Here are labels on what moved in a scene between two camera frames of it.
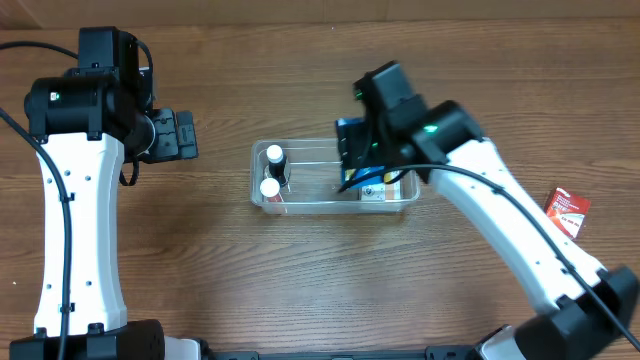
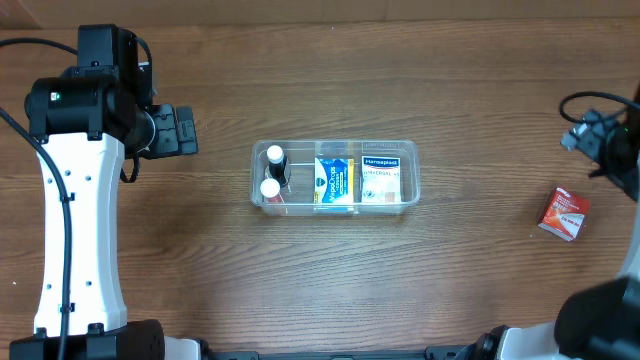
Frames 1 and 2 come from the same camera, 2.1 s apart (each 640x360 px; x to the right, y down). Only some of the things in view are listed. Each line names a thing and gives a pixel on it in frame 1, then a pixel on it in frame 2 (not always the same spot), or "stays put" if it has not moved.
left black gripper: x=185 y=135 stays put
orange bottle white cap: x=269 y=188 stays put
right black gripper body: x=347 y=150 -> x=592 y=133
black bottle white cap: x=276 y=157 stays put
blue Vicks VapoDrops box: x=350 y=173 -> x=334 y=180
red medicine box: x=567 y=211 stays put
